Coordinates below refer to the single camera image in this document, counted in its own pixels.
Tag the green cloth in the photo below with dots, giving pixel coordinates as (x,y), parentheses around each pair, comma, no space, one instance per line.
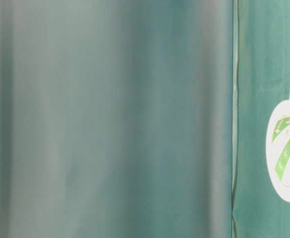
(141,118)

